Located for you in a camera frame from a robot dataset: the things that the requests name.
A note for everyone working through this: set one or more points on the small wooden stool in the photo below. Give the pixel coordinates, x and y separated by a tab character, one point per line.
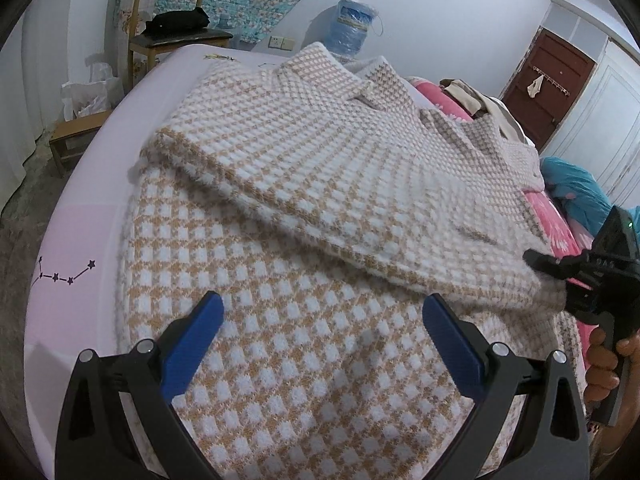
75	127

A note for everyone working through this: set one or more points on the pink floral blanket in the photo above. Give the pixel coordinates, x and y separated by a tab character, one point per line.
547	220

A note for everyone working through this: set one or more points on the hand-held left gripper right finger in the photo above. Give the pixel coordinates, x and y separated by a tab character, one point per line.
450	345

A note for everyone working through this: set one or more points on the beige white houndstooth coat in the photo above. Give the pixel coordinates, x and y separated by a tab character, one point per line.
320	210

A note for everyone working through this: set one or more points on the blue water jug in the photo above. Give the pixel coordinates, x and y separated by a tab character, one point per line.
350	25

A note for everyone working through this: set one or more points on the white curtain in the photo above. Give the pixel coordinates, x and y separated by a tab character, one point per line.
20	150

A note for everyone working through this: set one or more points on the white wall socket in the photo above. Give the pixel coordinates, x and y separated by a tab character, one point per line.
281	43

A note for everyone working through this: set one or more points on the wall hook rack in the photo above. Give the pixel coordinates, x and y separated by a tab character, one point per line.
557	82

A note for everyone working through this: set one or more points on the white plastic bag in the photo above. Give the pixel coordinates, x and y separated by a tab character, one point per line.
92	92

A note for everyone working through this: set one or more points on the black bag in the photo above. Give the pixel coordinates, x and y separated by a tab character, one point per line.
175	20

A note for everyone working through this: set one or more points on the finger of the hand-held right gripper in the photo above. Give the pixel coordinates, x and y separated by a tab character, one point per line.
582	302
550	265

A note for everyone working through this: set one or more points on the beige clothes pile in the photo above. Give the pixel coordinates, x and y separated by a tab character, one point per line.
465	95

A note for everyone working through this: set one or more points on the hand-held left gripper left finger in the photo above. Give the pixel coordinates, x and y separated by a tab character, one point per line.
197	335

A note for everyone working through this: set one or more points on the wooden chair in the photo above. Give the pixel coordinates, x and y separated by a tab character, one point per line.
140	50

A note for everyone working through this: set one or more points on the small beige hanging cloth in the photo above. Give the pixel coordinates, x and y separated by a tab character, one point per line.
535	87

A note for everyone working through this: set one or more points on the brown door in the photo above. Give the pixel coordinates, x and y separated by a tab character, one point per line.
555	60

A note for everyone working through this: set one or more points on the white wardrobe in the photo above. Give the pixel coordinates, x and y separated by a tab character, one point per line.
615	110

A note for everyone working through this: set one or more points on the person's right hand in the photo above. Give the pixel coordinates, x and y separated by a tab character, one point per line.
600	360

